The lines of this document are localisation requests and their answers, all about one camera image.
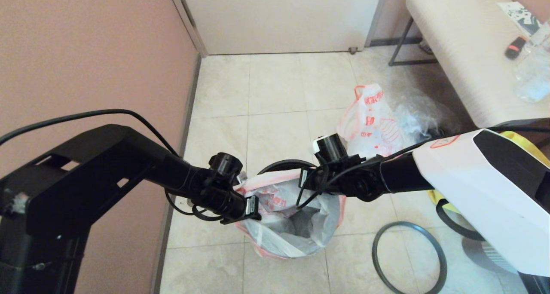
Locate black round trash bin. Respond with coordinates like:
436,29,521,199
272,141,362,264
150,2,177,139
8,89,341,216
257,159,318,176

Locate white red-printed bin liner bag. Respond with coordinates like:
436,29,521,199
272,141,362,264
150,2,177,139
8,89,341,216
234,169,346,260

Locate white red plastic bag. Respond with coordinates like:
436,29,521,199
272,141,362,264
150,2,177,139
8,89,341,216
336,83,419,159

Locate grey bin rim ring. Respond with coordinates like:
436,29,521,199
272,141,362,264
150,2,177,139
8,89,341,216
372,221,447,294

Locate grey ribbed robot base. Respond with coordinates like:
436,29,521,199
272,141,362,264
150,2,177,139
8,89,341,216
462,236,523,275

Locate clear plastic bag with items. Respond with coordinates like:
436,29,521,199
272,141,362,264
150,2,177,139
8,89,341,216
395,92,460,142

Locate yellow fabric tote bag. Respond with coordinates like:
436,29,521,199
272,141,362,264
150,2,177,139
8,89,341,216
428,131,550,213

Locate white door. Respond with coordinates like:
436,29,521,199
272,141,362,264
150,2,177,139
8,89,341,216
178,0,383,55

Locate beige bench with metal legs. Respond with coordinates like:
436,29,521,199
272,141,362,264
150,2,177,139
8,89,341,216
388,0,550,129

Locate black and orange marker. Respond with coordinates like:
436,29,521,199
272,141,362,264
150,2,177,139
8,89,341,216
504,35,528,60

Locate clear plastic water bottle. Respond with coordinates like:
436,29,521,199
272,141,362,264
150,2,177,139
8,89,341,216
511,21,550,103

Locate black and white printed paper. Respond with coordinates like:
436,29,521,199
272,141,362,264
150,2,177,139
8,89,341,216
497,1,541,36

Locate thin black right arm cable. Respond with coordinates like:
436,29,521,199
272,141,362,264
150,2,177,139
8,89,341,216
296,126,550,210

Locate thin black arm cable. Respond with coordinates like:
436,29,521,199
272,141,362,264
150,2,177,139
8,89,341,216
296,126,550,210
0,109,181,157

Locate braided black right arm hose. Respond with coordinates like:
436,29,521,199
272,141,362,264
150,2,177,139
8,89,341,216
435,198,486,242

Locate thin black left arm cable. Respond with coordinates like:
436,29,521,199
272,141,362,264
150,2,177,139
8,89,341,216
0,109,181,157

